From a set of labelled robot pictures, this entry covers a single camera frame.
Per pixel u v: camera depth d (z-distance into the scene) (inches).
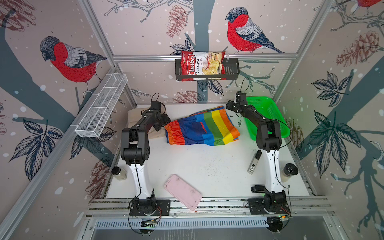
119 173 30.3
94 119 28.6
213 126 40.8
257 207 28.7
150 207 26.0
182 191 30.6
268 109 44.9
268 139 25.4
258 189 31.4
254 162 33.9
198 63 34.5
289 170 29.5
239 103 34.8
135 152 21.7
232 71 37.3
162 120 35.2
